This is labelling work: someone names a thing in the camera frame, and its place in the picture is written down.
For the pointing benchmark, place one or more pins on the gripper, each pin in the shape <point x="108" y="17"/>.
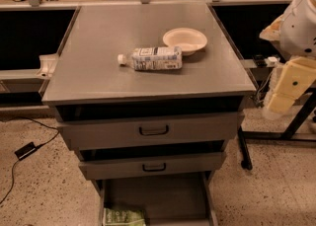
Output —
<point x="298" y="33"/>

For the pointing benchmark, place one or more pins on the green jalapeno chip bag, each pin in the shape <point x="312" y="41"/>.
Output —
<point x="114" y="217"/>

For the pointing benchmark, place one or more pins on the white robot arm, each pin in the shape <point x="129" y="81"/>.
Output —
<point x="295" y="30"/>

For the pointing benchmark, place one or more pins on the grey drawer cabinet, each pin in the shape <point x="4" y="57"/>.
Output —
<point x="147" y="97"/>

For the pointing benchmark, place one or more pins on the grey bottom drawer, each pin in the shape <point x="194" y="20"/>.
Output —
<point x="169" y="200"/>

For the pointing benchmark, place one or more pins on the grey middle drawer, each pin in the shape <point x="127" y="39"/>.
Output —
<point x="151" y="166"/>

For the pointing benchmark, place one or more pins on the white power strip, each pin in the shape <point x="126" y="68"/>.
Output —
<point x="269" y="61"/>

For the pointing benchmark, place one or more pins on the white paper bowl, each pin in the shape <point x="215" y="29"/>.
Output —
<point x="188" y="40"/>

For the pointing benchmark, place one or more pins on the plastic water bottle with label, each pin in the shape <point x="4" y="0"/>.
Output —
<point x="153" y="58"/>

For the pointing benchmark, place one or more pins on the black power adapter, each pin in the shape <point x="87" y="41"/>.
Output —
<point x="25" y="151"/>

